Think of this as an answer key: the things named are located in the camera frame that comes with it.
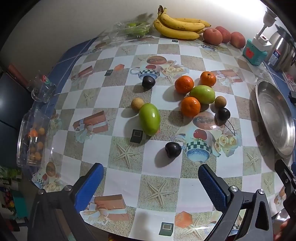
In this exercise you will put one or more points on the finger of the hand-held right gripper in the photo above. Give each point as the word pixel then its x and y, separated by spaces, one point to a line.
pixel 283 170

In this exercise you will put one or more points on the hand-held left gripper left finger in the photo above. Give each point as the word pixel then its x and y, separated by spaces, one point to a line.
pixel 89 185

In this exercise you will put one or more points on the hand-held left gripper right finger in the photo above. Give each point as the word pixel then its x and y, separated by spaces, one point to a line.
pixel 212 187

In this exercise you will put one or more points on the dark purple plum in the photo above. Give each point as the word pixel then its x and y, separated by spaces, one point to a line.
pixel 173 150
pixel 223 114
pixel 148 82

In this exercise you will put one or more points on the stainless steel basin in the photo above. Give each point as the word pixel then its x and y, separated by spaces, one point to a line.
pixel 275 115

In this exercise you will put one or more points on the orange tangerine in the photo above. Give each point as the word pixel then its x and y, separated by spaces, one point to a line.
pixel 190 106
pixel 208 78
pixel 184 84

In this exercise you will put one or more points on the tan longan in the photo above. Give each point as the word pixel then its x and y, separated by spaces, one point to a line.
pixel 137 104
pixel 220 102

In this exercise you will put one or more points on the green jujube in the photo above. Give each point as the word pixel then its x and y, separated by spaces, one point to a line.
pixel 202 93
pixel 149 119

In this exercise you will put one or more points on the pile of small orange fruits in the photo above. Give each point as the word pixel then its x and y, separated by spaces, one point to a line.
pixel 33 134

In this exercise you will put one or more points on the person's right hand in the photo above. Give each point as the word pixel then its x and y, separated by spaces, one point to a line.
pixel 281 233

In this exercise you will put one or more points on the checkered printed tablecloth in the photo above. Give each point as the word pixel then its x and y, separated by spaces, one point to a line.
pixel 129 180

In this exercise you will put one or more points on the black charger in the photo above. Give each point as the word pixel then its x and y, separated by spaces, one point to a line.
pixel 293 96

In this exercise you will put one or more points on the clear plastic container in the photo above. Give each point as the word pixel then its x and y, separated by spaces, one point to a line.
pixel 24 139

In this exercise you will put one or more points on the pink white plastic bag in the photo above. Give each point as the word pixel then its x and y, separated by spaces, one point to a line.
pixel 291 77

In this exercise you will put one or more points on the clear glass cup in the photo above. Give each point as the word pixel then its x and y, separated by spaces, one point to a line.
pixel 41 89

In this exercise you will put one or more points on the dark cabinet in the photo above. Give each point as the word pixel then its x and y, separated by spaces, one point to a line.
pixel 11 109

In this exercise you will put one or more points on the teal plastic box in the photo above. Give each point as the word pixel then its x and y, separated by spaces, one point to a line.
pixel 252 54

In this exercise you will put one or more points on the stainless steel thermos jug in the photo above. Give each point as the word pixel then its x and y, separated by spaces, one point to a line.
pixel 283 46

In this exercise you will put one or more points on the blue tablecloth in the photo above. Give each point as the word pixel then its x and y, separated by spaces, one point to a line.
pixel 69 55

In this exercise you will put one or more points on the brown wooden furniture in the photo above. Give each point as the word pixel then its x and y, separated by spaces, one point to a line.
pixel 17 70

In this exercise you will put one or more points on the red apple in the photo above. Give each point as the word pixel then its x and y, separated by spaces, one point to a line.
pixel 238 39
pixel 226 33
pixel 212 36

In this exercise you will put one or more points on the white gooseneck lamp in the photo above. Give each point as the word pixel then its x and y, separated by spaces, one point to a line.
pixel 269 17

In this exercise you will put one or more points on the clear plastic bag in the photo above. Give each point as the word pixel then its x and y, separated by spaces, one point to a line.
pixel 120 30

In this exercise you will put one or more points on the yellow banana bunch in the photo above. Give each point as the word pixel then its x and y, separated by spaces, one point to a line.
pixel 178 25

